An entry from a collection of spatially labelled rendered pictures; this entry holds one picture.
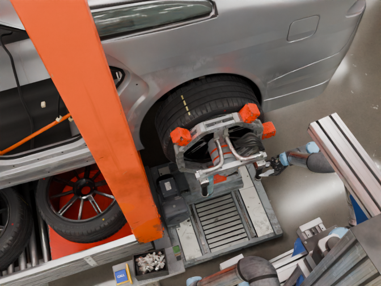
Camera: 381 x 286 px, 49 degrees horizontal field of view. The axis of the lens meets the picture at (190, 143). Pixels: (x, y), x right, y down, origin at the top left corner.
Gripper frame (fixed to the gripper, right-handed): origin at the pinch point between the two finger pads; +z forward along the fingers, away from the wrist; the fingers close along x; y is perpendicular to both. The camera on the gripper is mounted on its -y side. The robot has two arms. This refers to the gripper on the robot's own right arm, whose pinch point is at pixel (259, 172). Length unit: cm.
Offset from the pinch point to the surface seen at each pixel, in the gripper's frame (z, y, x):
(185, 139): 37, 26, -22
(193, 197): 35, -68, -26
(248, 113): 0.0, 31.3, -22.0
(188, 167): 36.9, -9.8, -22.7
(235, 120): 7.4, 29.0, -21.7
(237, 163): 13.6, 15.0, -3.1
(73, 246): 126, -56, -17
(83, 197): 108, -35, -40
